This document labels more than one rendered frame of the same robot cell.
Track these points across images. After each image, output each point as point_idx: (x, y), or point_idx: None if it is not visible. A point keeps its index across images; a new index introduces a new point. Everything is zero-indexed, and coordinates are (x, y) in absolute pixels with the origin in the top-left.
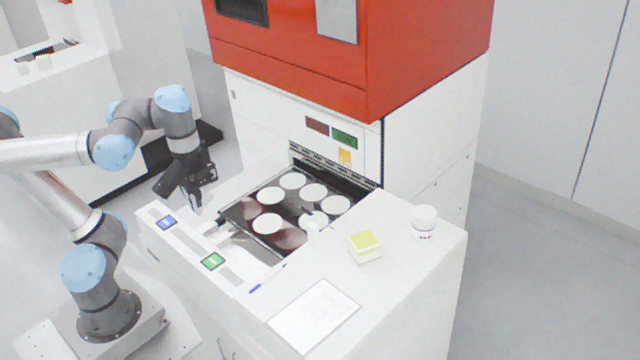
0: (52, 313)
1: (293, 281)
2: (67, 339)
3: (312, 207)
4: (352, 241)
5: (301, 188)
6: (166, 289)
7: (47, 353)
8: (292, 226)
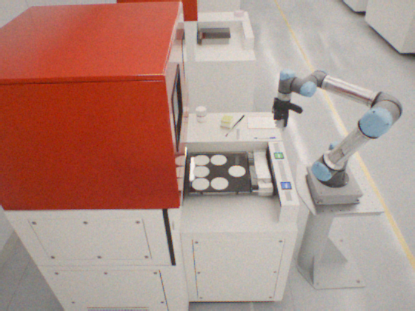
0: (360, 192)
1: (257, 133)
2: (353, 178)
3: (211, 165)
4: (231, 119)
5: (202, 177)
6: (299, 189)
7: (365, 195)
8: (229, 163)
